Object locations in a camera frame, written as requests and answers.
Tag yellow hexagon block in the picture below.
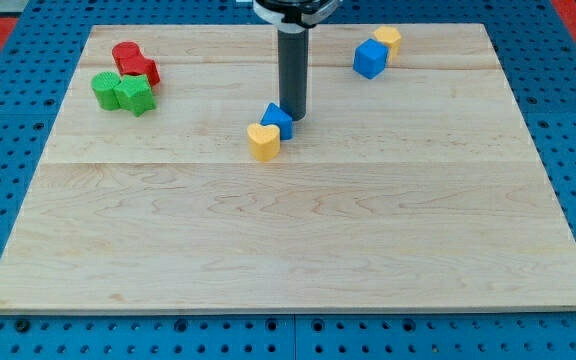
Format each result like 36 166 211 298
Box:
373 26 403 62

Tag red cylinder block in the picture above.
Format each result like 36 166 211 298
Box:
111 41 141 73

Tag green star block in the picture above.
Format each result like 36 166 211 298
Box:
113 74 156 117

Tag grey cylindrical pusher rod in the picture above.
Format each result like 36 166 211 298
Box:
277 30 309 121

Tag green cylinder block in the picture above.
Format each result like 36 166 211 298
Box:
91 71 121 111

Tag blue cube block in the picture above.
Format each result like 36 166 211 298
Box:
353 39 389 79

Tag red star block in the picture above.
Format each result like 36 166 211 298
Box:
117 55 160 86

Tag blue triangle block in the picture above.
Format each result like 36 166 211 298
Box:
260 103 293 140

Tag light wooden board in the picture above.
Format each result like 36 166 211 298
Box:
0 23 576 315

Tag white black robot arm flange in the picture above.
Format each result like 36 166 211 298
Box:
253 0 343 34

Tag yellow heart block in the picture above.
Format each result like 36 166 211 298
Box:
247 123 280 162

